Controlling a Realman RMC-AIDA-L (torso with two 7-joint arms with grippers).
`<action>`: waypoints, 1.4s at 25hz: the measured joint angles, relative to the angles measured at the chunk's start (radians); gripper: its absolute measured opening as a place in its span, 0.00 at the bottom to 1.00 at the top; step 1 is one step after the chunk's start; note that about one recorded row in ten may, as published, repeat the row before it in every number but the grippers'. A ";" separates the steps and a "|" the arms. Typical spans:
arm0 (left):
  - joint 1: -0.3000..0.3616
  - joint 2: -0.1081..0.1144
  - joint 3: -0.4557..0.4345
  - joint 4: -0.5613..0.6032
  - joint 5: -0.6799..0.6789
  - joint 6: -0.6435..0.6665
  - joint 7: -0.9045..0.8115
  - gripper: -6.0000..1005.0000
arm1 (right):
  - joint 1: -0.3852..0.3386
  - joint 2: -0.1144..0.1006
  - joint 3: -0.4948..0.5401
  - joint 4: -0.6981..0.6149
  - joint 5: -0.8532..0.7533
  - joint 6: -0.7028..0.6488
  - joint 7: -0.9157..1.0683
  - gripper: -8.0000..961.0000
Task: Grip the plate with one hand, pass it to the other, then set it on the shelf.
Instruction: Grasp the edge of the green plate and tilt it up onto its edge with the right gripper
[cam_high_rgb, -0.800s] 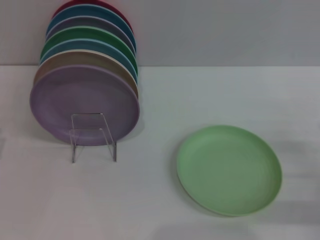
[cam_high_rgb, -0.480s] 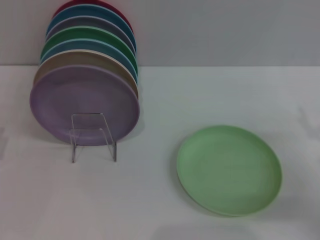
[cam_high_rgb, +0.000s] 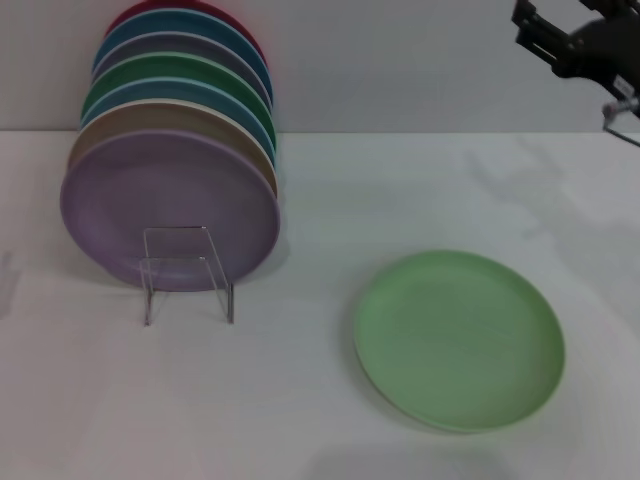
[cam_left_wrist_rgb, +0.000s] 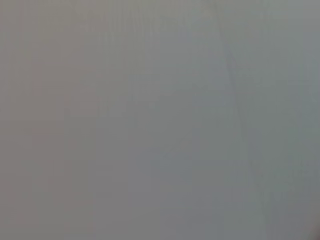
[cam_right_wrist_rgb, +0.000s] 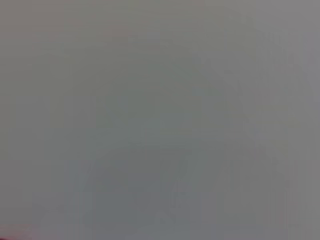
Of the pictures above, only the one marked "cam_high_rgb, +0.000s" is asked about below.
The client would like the lilac plate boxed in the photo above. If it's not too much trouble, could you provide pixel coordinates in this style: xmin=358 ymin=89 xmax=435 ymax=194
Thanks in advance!
xmin=59 ymin=128 xmax=282 ymax=294

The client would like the red plate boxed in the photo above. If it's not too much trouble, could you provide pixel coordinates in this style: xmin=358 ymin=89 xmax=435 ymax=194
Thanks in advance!
xmin=103 ymin=0 xmax=271 ymax=69

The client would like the grey lavender plate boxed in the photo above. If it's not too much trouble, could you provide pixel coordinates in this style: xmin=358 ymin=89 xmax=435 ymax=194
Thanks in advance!
xmin=91 ymin=30 xmax=274 ymax=110

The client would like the light green plate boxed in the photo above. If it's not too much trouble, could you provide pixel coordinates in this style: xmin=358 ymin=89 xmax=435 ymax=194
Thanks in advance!
xmin=353 ymin=248 xmax=567 ymax=435

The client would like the teal blue plate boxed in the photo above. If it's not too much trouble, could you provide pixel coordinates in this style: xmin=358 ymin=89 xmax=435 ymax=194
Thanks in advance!
xmin=92 ymin=7 xmax=275 ymax=104

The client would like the light blue plate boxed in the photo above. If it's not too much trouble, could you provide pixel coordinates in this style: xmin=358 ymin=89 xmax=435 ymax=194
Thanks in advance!
xmin=79 ymin=75 xmax=278 ymax=157

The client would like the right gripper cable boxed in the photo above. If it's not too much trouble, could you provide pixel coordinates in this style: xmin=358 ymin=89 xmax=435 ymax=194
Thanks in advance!
xmin=602 ymin=96 xmax=640 ymax=147

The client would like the dark green plate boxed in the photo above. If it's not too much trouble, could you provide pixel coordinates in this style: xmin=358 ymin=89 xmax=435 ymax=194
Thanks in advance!
xmin=79 ymin=49 xmax=276 ymax=137

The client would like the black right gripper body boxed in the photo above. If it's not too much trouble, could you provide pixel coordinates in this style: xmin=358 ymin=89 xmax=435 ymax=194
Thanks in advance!
xmin=552 ymin=0 xmax=640 ymax=97

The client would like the clear acrylic plate rack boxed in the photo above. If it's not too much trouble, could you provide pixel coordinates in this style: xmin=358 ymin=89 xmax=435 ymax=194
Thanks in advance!
xmin=138 ymin=225 xmax=236 ymax=327

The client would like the beige plate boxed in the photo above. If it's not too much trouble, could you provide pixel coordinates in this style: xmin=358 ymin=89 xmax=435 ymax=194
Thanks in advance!
xmin=68 ymin=98 xmax=279 ymax=201

